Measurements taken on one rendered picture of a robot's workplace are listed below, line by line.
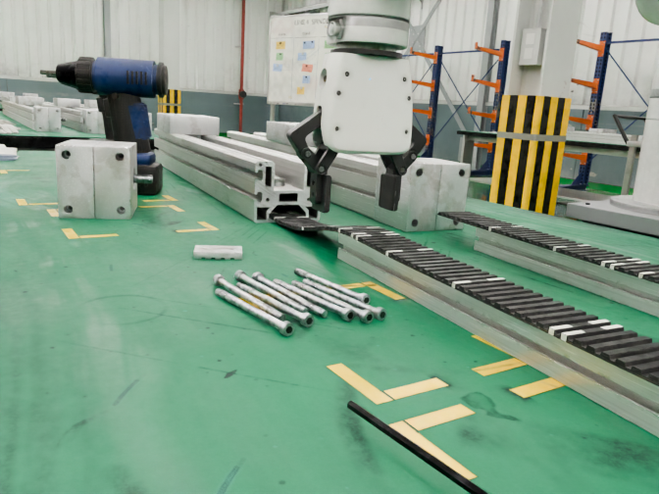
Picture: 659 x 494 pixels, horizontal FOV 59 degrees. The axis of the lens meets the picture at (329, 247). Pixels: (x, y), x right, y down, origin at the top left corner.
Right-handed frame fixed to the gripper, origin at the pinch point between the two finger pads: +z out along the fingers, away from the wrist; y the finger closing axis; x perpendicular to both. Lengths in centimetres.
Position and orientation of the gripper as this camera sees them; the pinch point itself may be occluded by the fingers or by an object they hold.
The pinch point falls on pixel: (355, 199)
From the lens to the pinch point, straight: 64.9
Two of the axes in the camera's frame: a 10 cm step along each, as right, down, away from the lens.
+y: 9.0, -0.5, 4.3
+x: -4.3, -2.3, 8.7
